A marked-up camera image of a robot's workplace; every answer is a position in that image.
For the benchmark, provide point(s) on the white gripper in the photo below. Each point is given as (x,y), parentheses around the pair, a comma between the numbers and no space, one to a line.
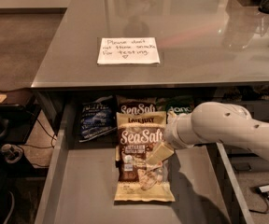
(171,133)

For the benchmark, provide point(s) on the brown Sea Salt chip bag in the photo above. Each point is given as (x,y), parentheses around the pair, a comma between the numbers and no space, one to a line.
(137,136)

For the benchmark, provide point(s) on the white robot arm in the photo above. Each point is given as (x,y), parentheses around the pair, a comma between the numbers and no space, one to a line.
(213,122)

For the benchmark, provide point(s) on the green snack bag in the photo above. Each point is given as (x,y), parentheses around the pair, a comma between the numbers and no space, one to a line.
(178,104)

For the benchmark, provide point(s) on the blue chip bag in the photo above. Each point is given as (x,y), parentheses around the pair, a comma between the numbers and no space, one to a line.
(97,118)

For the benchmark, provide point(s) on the open grey top drawer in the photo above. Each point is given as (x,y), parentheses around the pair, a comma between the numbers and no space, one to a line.
(82,181)

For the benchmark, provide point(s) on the white handwritten paper note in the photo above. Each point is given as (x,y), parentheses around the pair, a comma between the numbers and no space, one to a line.
(128,50)

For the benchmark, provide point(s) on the black equipment on left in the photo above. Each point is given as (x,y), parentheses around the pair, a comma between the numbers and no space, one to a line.
(18,114)

